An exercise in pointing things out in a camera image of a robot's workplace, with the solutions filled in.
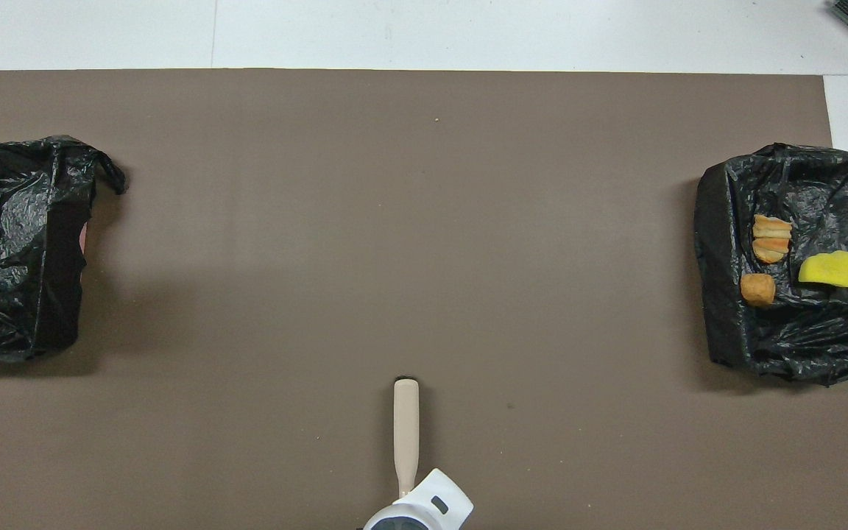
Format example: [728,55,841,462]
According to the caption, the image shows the beige hand brush black bristles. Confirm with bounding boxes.
[393,378,421,501]

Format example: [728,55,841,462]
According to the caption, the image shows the brown bread roll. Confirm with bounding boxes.
[740,273,777,308]

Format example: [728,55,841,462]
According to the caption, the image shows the small croissant piece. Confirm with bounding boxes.
[752,214,793,264]

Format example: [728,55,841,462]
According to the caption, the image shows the yellow sponge piece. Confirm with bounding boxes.
[798,250,848,289]

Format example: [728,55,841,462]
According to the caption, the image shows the black bag-lined bin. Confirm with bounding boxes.
[694,143,848,386]
[0,135,127,361]

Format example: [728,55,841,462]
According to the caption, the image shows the brown paper table mat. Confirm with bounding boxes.
[0,69,848,530]

